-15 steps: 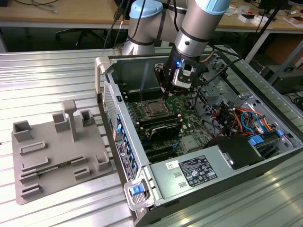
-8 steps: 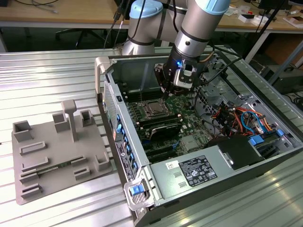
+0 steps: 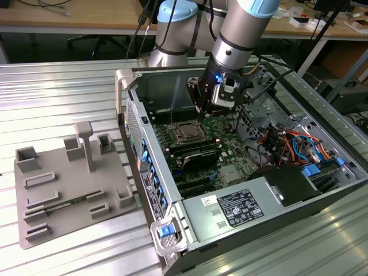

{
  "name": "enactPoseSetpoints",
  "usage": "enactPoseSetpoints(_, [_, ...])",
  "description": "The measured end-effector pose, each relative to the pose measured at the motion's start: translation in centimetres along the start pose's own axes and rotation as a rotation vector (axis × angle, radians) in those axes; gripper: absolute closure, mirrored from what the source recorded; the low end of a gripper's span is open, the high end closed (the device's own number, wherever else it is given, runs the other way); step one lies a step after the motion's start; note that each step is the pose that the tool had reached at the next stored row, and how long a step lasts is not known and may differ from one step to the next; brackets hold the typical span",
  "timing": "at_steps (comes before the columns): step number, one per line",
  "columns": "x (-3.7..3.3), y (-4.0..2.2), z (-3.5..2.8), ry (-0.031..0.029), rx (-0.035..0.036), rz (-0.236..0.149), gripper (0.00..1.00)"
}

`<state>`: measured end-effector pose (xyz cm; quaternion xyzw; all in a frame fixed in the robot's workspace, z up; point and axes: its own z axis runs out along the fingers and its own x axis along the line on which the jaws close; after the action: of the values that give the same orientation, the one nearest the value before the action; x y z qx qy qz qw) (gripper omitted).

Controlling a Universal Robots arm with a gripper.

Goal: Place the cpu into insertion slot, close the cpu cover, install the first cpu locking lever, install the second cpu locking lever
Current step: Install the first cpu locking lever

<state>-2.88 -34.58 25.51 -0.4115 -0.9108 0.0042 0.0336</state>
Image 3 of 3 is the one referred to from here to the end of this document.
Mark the silver CPU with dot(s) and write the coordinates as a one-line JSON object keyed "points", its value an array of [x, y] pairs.
{"points": [[189, 131]]}

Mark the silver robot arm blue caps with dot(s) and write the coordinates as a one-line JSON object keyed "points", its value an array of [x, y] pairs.
{"points": [[238, 37]]}

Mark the thin metal locking lever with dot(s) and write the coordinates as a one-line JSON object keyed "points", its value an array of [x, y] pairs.
{"points": [[171, 116]]}

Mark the CPU socket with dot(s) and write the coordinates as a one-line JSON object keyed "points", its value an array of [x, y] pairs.
{"points": [[192, 141]]}

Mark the black RAM slot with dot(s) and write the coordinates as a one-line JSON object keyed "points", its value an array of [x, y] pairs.
{"points": [[198, 150], [192, 145]]}

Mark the black expansion slot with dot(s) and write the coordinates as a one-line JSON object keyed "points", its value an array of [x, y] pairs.
{"points": [[192, 182], [198, 189]]}

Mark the grey open PC case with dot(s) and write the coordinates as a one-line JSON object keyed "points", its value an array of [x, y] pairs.
{"points": [[155, 86]]}

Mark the perforated metal drive cage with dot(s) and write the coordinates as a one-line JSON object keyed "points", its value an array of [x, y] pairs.
{"points": [[258, 120]]}

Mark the green motherboard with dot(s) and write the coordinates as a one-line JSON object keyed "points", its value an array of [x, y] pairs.
{"points": [[230, 149]]}

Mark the black graphics card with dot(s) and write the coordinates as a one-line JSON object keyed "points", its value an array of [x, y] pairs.
{"points": [[201, 161]]}

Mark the silver chipset heatsink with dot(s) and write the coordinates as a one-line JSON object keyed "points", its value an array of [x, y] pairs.
{"points": [[230, 174]]}

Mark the white sticker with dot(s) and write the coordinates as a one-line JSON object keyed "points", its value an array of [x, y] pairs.
{"points": [[209, 201]]}

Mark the black office chair base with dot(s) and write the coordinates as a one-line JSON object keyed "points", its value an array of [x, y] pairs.
{"points": [[99, 43]]}

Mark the black power supply label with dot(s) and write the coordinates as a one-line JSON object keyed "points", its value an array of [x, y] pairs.
{"points": [[240, 208]]}

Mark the black plastic shroud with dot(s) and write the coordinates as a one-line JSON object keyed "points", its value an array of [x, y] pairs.
{"points": [[287, 184]]}

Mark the white box black insert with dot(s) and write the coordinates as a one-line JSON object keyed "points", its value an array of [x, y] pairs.
{"points": [[313, 24]]}

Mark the grey power supply unit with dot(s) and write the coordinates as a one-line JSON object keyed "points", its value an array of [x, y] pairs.
{"points": [[198, 218]]}

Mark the blue plastic drive latch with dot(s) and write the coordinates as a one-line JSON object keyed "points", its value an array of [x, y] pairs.
{"points": [[311, 170]]}

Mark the wooden desk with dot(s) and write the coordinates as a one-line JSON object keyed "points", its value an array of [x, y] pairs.
{"points": [[86, 17]]}

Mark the brown cardboard box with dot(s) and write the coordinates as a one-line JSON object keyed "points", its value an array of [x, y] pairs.
{"points": [[345, 63]]}

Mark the black equipment box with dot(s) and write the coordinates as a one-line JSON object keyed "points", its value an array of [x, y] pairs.
{"points": [[353, 100]]}

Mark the small blue plastic clip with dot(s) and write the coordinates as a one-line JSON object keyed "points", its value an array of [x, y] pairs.
{"points": [[339, 161]]}

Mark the grey parts rack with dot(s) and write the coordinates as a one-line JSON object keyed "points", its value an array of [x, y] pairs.
{"points": [[72, 178]]}

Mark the brown and white box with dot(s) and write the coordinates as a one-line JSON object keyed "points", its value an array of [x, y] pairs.
{"points": [[359, 26]]}

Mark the green RAM stick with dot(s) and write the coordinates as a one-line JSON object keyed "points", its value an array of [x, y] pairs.
{"points": [[78, 199]]}

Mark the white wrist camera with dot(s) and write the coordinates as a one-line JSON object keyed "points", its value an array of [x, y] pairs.
{"points": [[225, 95]]}

